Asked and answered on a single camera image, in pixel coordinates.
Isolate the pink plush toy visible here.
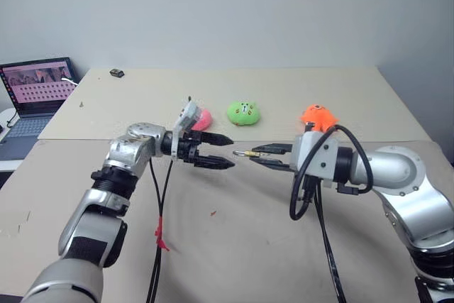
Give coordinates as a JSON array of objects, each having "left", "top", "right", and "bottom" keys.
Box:
[{"left": 190, "top": 107, "right": 214, "bottom": 132}]

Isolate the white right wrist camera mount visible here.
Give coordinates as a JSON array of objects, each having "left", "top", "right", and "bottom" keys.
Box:
[{"left": 289, "top": 130, "right": 338, "bottom": 189}]

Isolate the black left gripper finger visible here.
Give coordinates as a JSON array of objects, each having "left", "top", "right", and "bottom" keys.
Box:
[
  {"left": 196, "top": 155, "right": 236, "bottom": 170},
  {"left": 202, "top": 131, "right": 234, "bottom": 146}
]

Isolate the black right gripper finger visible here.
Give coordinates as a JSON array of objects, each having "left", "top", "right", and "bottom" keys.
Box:
[
  {"left": 252, "top": 143, "right": 294, "bottom": 155},
  {"left": 252, "top": 157, "right": 295, "bottom": 173}
]

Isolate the green plush toy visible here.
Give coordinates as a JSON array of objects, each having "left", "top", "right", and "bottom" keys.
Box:
[{"left": 226, "top": 100, "right": 262, "bottom": 128}]

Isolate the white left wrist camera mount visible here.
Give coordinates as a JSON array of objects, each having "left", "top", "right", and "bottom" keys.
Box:
[{"left": 171, "top": 101, "right": 200, "bottom": 158}]

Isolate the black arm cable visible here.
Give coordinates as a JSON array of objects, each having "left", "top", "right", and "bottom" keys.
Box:
[
  {"left": 288, "top": 123, "right": 374, "bottom": 303},
  {"left": 146, "top": 156, "right": 175, "bottom": 303}
]

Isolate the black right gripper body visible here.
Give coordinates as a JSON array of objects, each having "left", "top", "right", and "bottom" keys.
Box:
[{"left": 282, "top": 143, "right": 297, "bottom": 173}]

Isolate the orange plush toy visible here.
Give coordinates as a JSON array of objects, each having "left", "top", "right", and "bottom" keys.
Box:
[{"left": 300, "top": 104, "right": 342, "bottom": 133}]

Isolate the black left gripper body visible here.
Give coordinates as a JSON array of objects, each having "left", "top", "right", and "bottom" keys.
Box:
[{"left": 176, "top": 130, "right": 206, "bottom": 168}]

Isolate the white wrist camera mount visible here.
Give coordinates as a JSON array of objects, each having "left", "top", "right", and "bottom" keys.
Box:
[
  {"left": 289, "top": 130, "right": 338, "bottom": 189},
  {"left": 171, "top": 101, "right": 200, "bottom": 158}
]

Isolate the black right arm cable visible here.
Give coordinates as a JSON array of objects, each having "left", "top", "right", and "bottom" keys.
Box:
[{"left": 288, "top": 123, "right": 374, "bottom": 303}]

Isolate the small brass padlock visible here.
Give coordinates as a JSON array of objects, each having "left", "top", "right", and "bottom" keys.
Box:
[{"left": 232, "top": 150, "right": 267, "bottom": 159}]

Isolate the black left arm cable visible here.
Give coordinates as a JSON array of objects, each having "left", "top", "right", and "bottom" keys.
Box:
[{"left": 146, "top": 156, "right": 175, "bottom": 303}]

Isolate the open grey laptop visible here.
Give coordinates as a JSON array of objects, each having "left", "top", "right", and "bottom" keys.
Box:
[{"left": 0, "top": 56, "right": 77, "bottom": 161}]

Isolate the red tape strip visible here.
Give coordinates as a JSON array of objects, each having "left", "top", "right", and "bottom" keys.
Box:
[{"left": 154, "top": 215, "right": 171, "bottom": 253}]

